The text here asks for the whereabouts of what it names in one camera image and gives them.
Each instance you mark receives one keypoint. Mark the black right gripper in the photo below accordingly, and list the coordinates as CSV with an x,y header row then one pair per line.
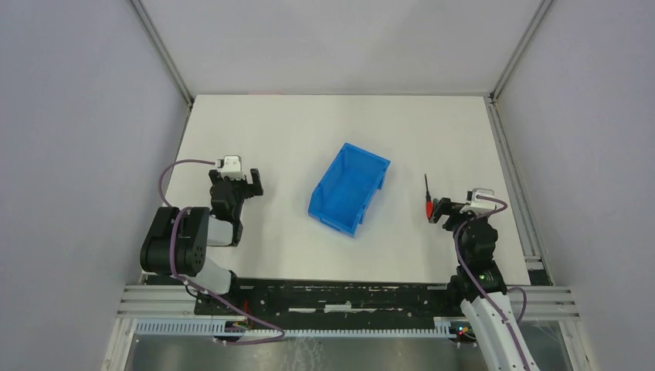
x,y
449,209

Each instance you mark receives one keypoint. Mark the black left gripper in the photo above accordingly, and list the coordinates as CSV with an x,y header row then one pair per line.
x,y
239,187

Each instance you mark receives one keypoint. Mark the red handled screwdriver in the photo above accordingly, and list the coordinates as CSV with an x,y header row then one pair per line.
x,y
429,200

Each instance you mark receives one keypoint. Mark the blue plastic bin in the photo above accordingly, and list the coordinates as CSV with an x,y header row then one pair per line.
x,y
344,193

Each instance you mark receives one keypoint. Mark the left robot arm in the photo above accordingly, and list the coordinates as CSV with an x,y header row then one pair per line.
x,y
176,244

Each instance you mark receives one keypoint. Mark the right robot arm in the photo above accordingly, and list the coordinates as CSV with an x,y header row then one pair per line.
x,y
478,287

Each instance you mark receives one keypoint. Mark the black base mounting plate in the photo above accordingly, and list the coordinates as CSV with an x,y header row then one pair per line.
x,y
349,305

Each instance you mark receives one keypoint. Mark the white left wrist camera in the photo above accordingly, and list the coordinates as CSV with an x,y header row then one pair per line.
x,y
230,167

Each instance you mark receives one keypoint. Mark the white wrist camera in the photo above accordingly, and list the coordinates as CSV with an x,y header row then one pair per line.
x,y
480,201
230,167

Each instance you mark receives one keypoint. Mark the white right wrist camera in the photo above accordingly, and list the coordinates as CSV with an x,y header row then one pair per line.
x,y
480,201

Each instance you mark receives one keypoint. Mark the white slotted cable duct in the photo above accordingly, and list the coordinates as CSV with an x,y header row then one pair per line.
x,y
220,328

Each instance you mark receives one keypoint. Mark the aluminium frame rail front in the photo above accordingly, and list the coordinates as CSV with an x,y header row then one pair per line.
x,y
545,303

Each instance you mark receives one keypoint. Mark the aluminium frame post left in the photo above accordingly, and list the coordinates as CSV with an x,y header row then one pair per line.
x,y
161,49

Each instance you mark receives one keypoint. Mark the aluminium frame post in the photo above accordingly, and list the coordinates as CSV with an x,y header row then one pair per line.
x,y
161,49
523,43

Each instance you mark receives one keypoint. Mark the aluminium frame post right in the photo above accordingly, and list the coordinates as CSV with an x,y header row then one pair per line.
x,y
523,43

